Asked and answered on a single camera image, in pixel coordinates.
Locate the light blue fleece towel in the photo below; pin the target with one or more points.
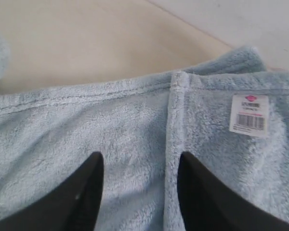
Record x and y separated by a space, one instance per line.
141 126

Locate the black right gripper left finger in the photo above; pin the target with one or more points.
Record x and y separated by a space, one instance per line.
72 206

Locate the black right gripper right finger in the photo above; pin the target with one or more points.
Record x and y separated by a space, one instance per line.
207 204

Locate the white barcode label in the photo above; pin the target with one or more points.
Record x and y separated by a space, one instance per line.
249 115

